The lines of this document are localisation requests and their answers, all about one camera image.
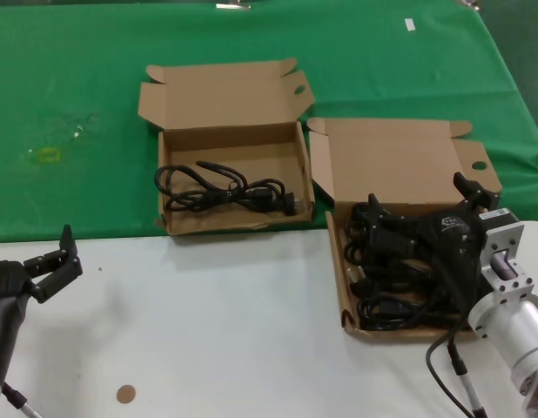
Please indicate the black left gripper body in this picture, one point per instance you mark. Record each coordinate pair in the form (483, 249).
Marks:
(3, 313)

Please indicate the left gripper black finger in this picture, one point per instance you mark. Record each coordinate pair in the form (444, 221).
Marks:
(60, 272)

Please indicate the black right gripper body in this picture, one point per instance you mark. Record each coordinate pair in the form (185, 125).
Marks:
(456, 248)

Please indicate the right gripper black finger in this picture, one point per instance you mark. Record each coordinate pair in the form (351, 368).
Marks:
(395, 238)
(480, 198)

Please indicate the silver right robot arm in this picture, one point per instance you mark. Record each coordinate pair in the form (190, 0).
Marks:
(513, 322)

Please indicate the cardboard box with round hole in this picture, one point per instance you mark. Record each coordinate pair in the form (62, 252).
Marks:
(391, 161)

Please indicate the cardboard box with oval hole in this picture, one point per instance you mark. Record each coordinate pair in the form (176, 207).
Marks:
(234, 139)

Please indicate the round brown paper sticker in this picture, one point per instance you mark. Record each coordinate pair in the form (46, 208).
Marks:
(125, 394)

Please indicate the small white tape scrap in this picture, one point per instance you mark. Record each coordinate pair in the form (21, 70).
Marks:
(77, 132)

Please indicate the white tape strip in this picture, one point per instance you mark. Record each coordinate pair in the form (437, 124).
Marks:
(410, 24)

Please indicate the small metal fixture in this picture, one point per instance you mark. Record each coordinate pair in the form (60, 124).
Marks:
(469, 3)

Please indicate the green table cloth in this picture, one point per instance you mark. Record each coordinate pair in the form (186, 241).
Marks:
(77, 65)

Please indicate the long metal clip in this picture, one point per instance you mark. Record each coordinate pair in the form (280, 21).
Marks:
(234, 5)

